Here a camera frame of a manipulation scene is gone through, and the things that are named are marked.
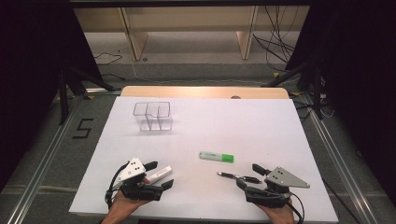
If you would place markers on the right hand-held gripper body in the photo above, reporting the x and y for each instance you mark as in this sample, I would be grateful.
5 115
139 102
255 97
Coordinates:
285 179

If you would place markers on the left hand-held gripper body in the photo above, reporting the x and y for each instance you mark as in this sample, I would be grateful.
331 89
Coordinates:
134 169

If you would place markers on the white stick eraser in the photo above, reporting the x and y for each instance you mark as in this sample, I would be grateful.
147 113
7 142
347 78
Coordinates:
159 174

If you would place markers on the black pen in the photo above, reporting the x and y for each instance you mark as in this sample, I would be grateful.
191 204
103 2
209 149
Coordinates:
230 175

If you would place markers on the green highlighter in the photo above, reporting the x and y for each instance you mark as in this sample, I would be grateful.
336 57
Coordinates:
216 156

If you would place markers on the clear plastic pen holder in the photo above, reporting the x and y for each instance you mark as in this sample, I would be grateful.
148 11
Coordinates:
152 116

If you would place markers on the person's right hand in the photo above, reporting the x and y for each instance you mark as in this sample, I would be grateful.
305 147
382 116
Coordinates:
280 216

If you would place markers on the person's left hand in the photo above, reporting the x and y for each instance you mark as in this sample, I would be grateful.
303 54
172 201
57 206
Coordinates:
123 205

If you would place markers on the white table cover sheet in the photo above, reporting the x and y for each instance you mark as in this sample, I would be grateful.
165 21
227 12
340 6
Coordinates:
202 133

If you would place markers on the black metal stand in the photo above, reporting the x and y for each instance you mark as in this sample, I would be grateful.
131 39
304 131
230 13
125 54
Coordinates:
63 96
316 90

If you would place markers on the beige wooden desk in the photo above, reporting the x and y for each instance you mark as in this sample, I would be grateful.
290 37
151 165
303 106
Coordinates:
186 18

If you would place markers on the aluminium floor rail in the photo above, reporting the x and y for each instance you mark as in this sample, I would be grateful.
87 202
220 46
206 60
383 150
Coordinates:
43 168
339 161

